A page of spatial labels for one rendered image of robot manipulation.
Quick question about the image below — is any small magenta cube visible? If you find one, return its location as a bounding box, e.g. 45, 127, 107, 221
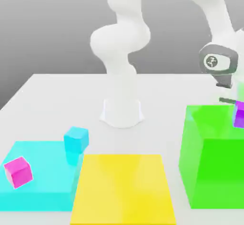
3, 156, 34, 190

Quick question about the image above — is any small cyan cube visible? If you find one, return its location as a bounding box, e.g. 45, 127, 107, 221
63, 126, 90, 154

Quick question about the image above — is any large green box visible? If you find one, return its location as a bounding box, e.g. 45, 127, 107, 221
178, 104, 244, 210

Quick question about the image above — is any large yellow box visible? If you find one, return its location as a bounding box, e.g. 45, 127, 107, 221
70, 154, 177, 225

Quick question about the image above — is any large cyan box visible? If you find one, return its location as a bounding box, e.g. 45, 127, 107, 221
0, 140, 85, 212

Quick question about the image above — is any small purple cube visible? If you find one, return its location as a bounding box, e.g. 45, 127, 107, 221
233, 100, 244, 129

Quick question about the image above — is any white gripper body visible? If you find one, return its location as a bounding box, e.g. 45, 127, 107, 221
217, 88, 244, 107

